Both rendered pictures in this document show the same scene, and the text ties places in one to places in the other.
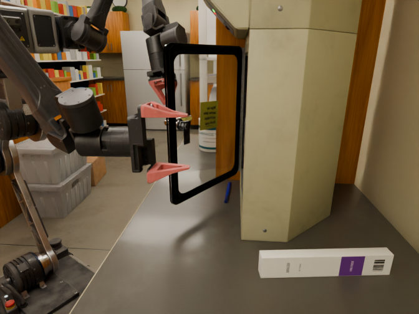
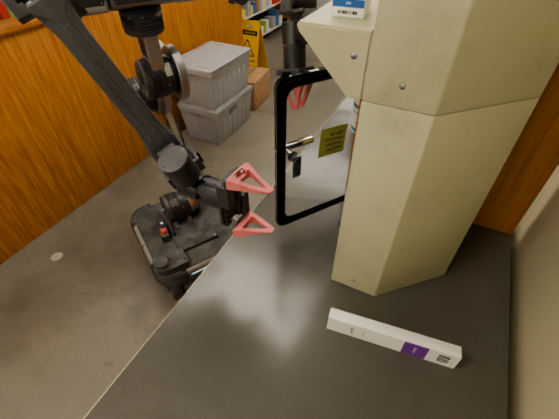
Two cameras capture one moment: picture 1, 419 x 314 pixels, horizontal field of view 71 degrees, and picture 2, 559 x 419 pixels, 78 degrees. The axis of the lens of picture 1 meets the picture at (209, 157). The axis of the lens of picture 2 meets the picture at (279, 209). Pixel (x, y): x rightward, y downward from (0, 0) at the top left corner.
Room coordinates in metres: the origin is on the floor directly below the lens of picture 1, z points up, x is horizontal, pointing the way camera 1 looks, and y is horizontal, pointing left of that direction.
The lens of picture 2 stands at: (0.09, -0.15, 1.66)
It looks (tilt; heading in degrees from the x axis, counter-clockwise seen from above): 43 degrees down; 22
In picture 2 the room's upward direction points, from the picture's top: straight up
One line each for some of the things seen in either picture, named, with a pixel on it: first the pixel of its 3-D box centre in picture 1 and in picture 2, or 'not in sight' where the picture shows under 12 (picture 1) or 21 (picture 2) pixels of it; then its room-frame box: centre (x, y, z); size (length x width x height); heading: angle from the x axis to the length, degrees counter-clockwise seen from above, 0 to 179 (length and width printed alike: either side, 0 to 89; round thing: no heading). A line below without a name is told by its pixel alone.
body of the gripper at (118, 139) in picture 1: (126, 141); (220, 194); (0.53, 0.16, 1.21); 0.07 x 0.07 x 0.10; 84
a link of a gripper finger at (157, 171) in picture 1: (164, 159); (252, 218); (0.52, 0.08, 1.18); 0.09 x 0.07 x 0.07; 84
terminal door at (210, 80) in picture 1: (208, 121); (330, 147); (0.80, 0.00, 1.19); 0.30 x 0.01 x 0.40; 141
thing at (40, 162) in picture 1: (53, 156); (214, 75); (2.57, 1.43, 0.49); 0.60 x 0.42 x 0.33; 175
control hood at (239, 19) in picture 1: (223, 12); (360, 32); (0.77, -0.03, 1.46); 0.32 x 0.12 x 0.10; 175
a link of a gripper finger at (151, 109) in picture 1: (162, 123); (249, 189); (0.52, 0.09, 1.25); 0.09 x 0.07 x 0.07; 84
